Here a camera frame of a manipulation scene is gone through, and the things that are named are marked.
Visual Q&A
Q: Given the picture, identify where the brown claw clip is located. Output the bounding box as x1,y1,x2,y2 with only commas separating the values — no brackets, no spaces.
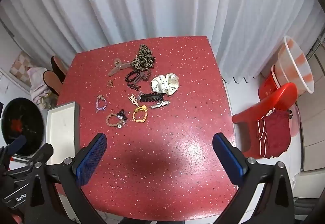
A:
138,69,152,81

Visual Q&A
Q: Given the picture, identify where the white box with grey rim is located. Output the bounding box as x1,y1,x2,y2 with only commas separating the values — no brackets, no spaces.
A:
46,102,80,166

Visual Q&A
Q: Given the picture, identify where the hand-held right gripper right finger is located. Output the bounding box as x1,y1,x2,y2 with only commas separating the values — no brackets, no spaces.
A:
213,133,296,224

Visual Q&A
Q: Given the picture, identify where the translucent plastic bucket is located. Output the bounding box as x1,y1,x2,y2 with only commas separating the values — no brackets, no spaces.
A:
277,36,315,94

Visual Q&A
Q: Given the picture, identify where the purple flower hair tie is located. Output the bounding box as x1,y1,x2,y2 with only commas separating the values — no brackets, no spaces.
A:
95,95,107,113

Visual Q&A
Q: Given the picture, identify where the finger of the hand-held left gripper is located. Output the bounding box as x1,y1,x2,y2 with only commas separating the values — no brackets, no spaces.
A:
5,143,54,184
0,135,27,163

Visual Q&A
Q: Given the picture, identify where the black spiral hair tie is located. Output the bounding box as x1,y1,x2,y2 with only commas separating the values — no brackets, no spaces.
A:
125,70,140,83

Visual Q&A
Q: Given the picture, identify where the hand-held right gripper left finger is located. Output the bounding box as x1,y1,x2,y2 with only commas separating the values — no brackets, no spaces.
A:
29,133,107,224

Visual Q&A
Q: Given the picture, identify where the red plastic bucket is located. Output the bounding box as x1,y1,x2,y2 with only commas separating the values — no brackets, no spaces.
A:
258,65,282,101

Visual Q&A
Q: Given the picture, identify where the pile of towels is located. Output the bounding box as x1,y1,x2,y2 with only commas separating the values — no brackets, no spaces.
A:
28,68,47,103

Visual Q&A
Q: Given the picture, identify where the black snap hair clip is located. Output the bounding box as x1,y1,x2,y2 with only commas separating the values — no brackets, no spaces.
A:
140,92,164,103

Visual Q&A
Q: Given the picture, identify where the yellow hair tie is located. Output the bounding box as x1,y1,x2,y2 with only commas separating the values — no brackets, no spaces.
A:
132,105,148,123

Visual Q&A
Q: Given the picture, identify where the white washing machine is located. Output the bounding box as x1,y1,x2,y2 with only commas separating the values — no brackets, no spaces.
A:
0,69,49,161

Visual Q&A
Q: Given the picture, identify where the dark red garment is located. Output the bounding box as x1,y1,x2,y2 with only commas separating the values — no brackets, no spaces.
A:
254,110,292,158

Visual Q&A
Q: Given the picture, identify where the checkered cloth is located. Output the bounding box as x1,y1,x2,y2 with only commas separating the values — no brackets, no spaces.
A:
10,51,34,82

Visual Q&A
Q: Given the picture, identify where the red plastic chair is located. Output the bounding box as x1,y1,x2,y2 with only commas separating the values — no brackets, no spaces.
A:
232,82,299,160

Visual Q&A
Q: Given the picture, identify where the beige braided hair tie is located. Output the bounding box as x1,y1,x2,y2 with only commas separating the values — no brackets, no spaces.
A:
106,113,124,128

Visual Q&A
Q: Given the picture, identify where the leopard print scrunchie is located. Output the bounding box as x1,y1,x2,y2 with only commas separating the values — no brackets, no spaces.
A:
131,44,156,72

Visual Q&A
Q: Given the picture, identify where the pink plastic basin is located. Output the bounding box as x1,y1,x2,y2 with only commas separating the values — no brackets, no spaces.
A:
289,105,301,137

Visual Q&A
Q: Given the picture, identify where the silver star hair clip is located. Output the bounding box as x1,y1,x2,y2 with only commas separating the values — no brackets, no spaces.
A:
151,100,171,109

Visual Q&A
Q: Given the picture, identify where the white polka dot scrunchie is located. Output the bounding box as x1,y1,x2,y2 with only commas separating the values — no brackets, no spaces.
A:
151,74,179,95

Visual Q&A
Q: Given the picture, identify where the beige claw clip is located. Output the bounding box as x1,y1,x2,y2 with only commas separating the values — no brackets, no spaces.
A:
109,58,132,77

